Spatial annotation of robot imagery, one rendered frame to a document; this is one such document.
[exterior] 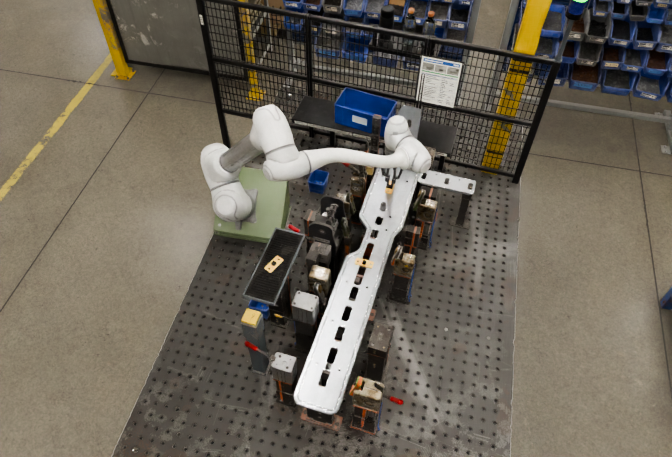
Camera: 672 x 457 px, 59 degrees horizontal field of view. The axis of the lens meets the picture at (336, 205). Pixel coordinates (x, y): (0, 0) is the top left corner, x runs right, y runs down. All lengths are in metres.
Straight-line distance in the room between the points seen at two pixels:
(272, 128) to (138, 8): 2.83
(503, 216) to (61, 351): 2.68
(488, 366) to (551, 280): 1.35
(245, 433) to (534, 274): 2.22
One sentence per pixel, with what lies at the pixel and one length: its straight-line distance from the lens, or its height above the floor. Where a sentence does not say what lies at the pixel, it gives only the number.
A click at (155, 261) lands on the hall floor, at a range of 4.10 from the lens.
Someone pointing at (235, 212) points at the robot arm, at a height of 1.02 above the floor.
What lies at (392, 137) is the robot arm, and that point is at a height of 1.42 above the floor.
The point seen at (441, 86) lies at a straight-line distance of 3.20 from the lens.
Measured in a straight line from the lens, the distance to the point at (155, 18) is 5.06.
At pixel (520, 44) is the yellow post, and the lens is 3.04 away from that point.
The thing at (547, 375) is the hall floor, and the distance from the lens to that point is 3.75.
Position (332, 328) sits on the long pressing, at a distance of 2.54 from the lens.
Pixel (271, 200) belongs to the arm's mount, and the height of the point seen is 0.88.
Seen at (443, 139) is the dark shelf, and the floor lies 1.03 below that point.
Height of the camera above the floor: 3.23
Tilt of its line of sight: 50 degrees down
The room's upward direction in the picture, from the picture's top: straight up
